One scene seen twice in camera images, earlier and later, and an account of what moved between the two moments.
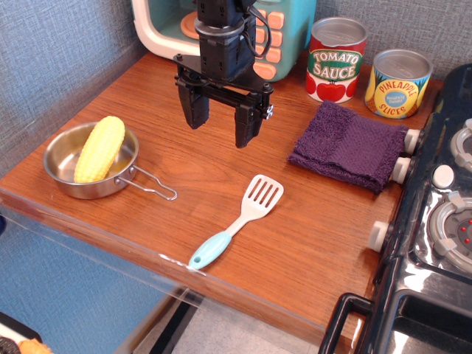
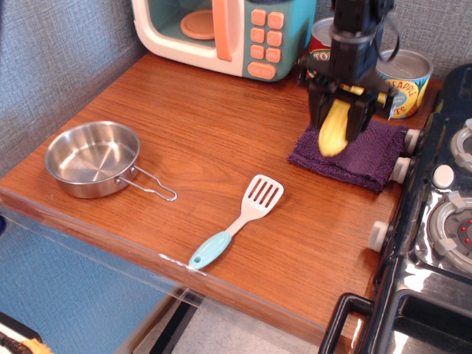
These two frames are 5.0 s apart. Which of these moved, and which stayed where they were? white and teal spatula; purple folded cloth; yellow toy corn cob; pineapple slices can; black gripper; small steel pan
Moved: yellow toy corn cob; black gripper
Stayed: pineapple slices can; purple folded cloth; white and teal spatula; small steel pan
